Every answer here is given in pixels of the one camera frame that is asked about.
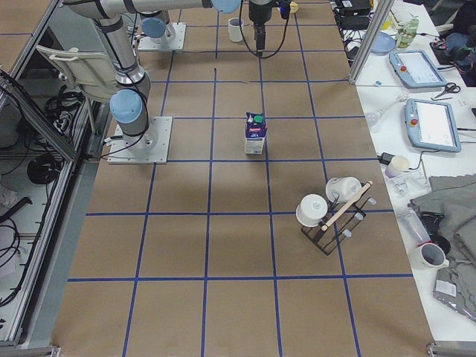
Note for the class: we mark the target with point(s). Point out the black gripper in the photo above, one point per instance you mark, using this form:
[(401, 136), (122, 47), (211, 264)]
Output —
[(259, 14)]

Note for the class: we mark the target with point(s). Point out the blue white milk carton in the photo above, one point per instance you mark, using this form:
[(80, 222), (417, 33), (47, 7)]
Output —
[(255, 133)]

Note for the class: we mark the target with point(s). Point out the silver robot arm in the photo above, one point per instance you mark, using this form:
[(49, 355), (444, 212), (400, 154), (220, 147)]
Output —
[(106, 16), (157, 27)]

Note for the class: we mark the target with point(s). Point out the white paper cup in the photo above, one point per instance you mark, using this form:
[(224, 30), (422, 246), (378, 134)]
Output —
[(397, 166)]

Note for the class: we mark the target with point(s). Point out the wooden mug tree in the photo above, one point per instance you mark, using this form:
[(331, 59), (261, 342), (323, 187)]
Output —
[(293, 7)]

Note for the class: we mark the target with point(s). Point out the blue plate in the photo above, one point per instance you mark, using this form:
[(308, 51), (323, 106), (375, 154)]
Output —
[(383, 44)]

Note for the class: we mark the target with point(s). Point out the green tape rolls stack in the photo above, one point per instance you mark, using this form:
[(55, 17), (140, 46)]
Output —
[(407, 33)]

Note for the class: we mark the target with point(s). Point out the far teach pendant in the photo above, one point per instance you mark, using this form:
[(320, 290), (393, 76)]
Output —
[(416, 70)]

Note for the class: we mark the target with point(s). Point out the teach pendant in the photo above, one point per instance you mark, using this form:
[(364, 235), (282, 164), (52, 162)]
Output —
[(416, 70), (431, 125)]

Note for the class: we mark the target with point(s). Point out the grey office chair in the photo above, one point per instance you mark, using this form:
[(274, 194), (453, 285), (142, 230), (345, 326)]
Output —
[(90, 72)]

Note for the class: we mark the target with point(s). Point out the white mug on rack front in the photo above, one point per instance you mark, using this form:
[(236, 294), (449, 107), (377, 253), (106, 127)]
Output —
[(311, 210)]

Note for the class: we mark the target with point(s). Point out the near teach pendant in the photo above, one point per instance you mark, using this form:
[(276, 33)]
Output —
[(431, 125)]

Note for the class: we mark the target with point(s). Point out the black scissors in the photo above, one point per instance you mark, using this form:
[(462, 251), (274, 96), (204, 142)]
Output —
[(450, 88)]

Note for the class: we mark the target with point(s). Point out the grey cloth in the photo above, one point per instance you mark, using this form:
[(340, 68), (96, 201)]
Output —
[(453, 197)]

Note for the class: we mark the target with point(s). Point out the white mug red rim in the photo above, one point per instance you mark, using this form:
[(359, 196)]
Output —
[(427, 255)]

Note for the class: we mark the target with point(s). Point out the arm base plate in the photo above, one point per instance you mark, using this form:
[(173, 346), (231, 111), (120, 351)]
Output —
[(152, 148), (145, 44)]

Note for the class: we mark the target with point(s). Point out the aluminium frame post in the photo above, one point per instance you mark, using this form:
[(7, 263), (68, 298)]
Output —
[(376, 23)]

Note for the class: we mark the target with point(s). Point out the black wire mug rack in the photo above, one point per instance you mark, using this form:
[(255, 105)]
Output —
[(340, 221)]

